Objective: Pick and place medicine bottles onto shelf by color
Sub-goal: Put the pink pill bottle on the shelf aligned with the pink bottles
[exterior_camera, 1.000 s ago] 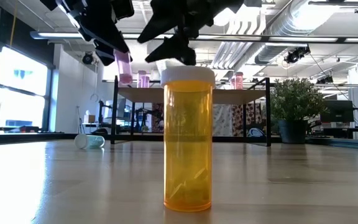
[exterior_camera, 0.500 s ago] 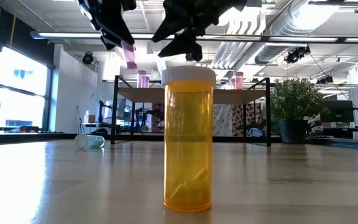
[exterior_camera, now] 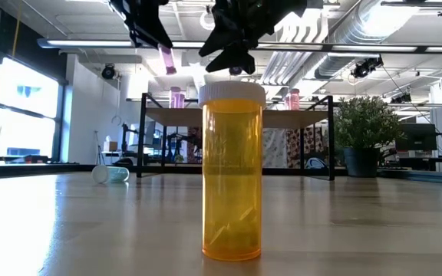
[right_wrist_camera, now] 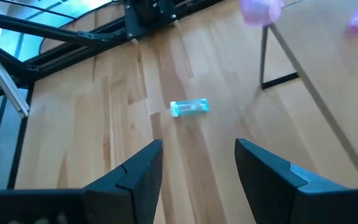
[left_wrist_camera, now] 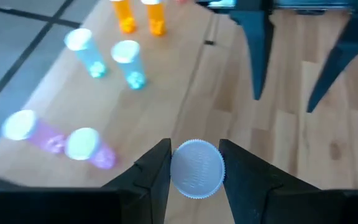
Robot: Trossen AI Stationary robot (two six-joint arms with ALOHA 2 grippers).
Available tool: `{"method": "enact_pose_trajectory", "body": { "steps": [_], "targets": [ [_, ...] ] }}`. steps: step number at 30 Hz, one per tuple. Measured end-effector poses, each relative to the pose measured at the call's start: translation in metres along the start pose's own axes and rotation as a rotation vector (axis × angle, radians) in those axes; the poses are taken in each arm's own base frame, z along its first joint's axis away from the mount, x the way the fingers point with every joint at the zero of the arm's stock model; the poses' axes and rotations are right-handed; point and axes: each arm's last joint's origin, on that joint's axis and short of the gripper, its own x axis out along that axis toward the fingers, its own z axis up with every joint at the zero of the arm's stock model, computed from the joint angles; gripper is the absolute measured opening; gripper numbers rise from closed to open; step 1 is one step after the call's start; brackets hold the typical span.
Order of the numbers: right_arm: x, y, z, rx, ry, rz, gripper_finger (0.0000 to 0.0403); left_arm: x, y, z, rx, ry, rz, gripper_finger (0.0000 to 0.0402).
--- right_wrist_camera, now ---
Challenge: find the black aluminium table frame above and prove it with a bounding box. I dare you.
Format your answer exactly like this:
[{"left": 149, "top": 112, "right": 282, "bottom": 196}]
[{"left": 0, "top": 0, "right": 226, "bottom": 190}]

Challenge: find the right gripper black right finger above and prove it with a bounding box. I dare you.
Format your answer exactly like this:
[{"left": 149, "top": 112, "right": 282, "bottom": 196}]
[{"left": 234, "top": 138, "right": 358, "bottom": 224}]

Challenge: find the blue medicine bottle white cap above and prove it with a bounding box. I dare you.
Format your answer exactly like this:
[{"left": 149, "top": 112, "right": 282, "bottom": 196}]
[{"left": 170, "top": 98, "right": 210, "bottom": 118}]

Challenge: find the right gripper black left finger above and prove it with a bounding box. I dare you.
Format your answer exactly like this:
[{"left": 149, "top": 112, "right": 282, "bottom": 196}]
[{"left": 0, "top": 139, "right": 163, "bottom": 224}]

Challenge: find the silver aluminium bar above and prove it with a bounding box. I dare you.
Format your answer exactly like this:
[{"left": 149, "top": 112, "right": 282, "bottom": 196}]
[{"left": 0, "top": 55, "right": 30, "bottom": 119}]

